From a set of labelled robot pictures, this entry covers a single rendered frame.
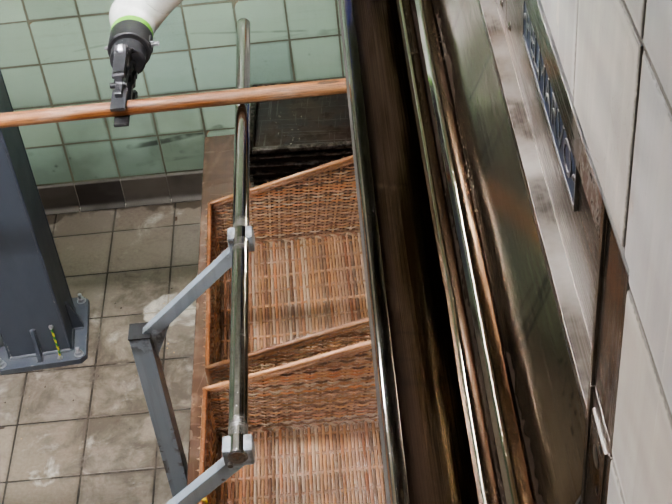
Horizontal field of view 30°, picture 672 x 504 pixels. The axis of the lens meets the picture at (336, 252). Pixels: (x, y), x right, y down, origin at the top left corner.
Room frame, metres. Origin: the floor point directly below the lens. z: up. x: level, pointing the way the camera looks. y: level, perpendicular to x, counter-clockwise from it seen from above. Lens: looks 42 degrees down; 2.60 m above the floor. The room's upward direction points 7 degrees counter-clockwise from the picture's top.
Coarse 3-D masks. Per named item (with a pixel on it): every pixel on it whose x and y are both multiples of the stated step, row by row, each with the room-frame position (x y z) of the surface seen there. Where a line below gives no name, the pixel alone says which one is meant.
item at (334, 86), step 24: (168, 96) 2.09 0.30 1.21; (192, 96) 2.08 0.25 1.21; (216, 96) 2.08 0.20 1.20; (240, 96) 2.07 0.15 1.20; (264, 96) 2.07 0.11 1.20; (288, 96) 2.07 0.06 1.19; (312, 96) 2.07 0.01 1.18; (0, 120) 2.09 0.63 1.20; (24, 120) 2.08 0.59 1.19; (48, 120) 2.08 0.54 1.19; (72, 120) 2.08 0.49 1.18
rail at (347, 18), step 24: (360, 72) 1.76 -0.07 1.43; (360, 96) 1.68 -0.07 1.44; (360, 120) 1.62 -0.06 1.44; (360, 144) 1.55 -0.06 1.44; (360, 168) 1.49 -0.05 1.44; (360, 192) 1.45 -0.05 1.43; (384, 288) 1.23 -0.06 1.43; (384, 312) 1.18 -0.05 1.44; (384, 336) 1.14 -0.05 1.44; (384, 360) 1.10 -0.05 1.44; (384, 384) 1.05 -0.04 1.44; (384, 408) 1.02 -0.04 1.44; (384, 432) 0.99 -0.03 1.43
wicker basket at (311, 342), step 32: (352, 160) 2.33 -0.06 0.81; (256, 192) 2.33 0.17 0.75; (288, 192) 2.33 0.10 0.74; (320, 192) 2.33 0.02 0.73; (352, 192) 2.33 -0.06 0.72; (224, 224) 2.33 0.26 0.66; (256, 224) 2.34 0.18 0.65; (288, 224) 2.33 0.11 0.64; (320, 224) 2.33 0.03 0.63; (352, 224) 2.33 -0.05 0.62; (256, 256) 2.29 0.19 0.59; (288, 256) 2.27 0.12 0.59; (320, 256) 2.26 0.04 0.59; (352, 256) 2.25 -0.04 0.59; (224, 288) 2.19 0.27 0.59; (256, 288) 2.17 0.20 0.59; (288, 288) 2.16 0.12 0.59; (320, 288) 2.15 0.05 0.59; (352, 288) 2.13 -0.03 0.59; (224, 320) 2.08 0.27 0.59; (256, 320) 2.07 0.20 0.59; (288, 320) 2.06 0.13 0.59; (320, 320) 2.04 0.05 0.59; (352, 320) 2.03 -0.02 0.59; (224, 352) 1.98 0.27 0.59; (256, 352) 1.80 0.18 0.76; (288, 352) 1.80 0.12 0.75; (320, 352) 1.79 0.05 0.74
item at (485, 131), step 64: (448, 0) 1.40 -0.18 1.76; (448, 64) 1.30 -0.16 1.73; (448, 128) 1.17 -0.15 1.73; (512, 192) 0.96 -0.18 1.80; (512, 256) 0.89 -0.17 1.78; (512, 320) 0.83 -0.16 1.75; (512, 384) 0.77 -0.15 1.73; (576, 384) 0.68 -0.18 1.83; (512, 448) 0.69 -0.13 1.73; (576, 448) 0.63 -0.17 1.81
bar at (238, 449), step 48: (240, 48) 2.29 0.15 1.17; (240, 144) 1.95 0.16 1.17; (240, 192) 1.80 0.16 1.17; (240, 240) 1.67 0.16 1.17; (192, 288) 1.69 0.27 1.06; (240, 288) 1.54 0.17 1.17; (144, 336) 1.68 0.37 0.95; (240, 336) 1.43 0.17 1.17; (144, 384) 1.68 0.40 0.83; (240, 384) 1.33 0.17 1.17; (240, 432) 1.23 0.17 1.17
